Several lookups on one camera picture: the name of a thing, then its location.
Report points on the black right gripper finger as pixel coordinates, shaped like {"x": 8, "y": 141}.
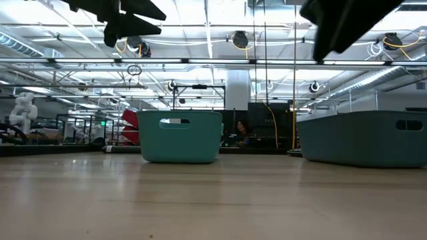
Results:
{"x": 337, "y": 30}
{"x": 320, "y": 10}

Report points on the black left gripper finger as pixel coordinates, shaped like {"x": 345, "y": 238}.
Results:
{"x": 133, "y": 28}
{"x": 143, "y": 9}

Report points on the blue-grey plastic bin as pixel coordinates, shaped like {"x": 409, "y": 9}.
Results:
{"x": 360, "y": 140}

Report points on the small white robot arm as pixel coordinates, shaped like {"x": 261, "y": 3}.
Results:
{"x": 79, "y": 133}
{"x": 95, "y": 131}

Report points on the large white robot arm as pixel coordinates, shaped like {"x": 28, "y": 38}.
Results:
{"x": 23, "y": 110}

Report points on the long LED light bar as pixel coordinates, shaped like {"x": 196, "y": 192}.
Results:
{"x": 150, "y": 61}

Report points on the red cart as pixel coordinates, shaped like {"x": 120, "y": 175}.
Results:
{"x": 130, "y": 118}

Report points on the black equipment rack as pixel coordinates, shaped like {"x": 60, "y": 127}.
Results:
{"x": 263, "y": 116}

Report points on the white building column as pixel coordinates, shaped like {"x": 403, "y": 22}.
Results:
{"x": 237, "y": 90}

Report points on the black cylinder with white end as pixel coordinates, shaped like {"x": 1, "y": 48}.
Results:
{"x": 120, "y": 149}

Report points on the teal plastic bin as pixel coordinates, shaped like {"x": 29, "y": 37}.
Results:
{"x": 180, "y": 143}

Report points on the black calculator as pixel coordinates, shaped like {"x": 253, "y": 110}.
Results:
{"x": 294, "y": 153}

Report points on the person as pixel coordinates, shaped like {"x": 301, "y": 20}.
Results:
{"x": 243, "y": 131}

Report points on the silver ventilation duct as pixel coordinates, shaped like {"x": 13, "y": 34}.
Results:
{"x": 16, "y": 45}
{"x": 377, "y": 78}

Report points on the black distant rig frame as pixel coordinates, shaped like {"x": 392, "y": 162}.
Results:
{"x": 199, "y": 86}
{"x": 60, "y": 128}

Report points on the black aluminium table frame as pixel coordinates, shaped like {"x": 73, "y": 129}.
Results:
{"x": 50, "y": 149}

